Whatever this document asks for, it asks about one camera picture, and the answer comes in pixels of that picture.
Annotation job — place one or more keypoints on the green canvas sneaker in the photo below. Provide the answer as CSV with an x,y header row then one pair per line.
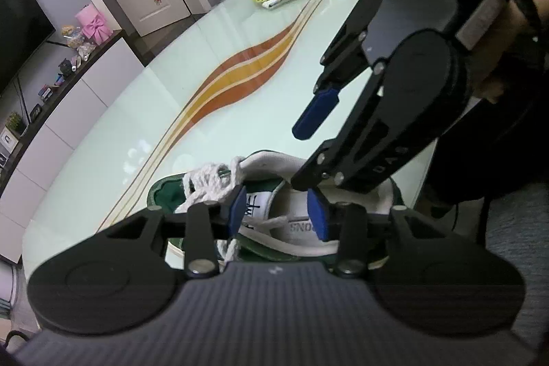
x,y
299,233

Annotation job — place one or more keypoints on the flower bouquet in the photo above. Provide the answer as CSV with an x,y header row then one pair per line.
x,y
76,39

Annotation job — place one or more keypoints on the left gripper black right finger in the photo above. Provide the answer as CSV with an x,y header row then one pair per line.
x,y
431,279

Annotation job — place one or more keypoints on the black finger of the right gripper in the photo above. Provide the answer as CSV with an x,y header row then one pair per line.
x,y
410,99
342,62

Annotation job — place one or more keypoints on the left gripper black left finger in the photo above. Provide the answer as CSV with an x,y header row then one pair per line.
x,y
128,274

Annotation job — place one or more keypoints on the small green plant black pot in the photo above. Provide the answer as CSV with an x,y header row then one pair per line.
x,y
15,123

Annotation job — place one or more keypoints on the white shoelace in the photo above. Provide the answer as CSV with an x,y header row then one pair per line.
x,y
263,173

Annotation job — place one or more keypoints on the person's right hand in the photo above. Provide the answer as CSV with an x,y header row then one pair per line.
x,y
488,53

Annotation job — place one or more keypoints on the black wall television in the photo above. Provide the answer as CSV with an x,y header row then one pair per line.
x,y
24,27

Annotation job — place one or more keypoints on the white TV cabinet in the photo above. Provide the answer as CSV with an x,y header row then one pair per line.
x,y
48,143

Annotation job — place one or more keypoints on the white framed photo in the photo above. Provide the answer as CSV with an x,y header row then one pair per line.
x,y
8,140

